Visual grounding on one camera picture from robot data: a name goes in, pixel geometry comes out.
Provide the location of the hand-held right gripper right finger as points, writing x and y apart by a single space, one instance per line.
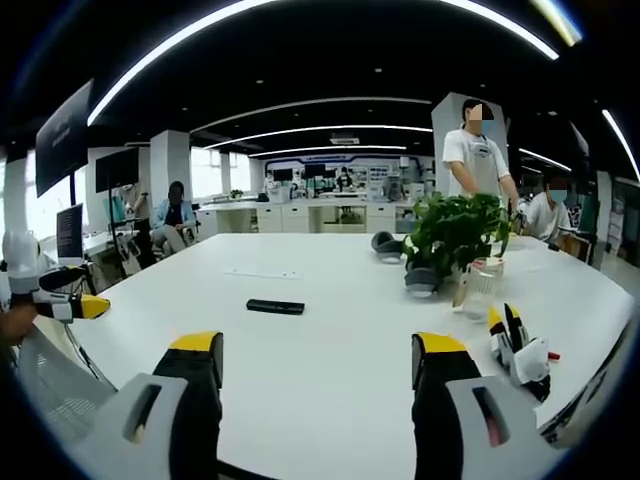
450 420

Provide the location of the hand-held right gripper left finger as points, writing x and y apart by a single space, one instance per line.
170 415

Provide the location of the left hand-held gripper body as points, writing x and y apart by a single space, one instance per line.
20 260

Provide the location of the black remote control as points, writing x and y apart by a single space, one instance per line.
275 306

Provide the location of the person's left hand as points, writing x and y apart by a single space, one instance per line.
17 322

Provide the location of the desktop computer monitor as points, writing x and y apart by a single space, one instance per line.
70 232

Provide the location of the grey mesh office chair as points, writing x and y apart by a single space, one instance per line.
55 380

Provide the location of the spare hand-held gripper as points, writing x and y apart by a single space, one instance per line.
520 352

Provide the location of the black screen on stand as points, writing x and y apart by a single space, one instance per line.
117 170

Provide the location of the hanging dark display screen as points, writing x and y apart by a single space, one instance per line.
62 140

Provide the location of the clear glass measuring jug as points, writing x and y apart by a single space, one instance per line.
480 292

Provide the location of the green potted plant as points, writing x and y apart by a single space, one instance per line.
455 225

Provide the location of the white counter cabinets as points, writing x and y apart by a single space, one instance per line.
300 215

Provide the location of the long curved ceiling light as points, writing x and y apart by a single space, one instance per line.
210 25

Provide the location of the ceiling air vent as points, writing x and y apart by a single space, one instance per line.
345 139

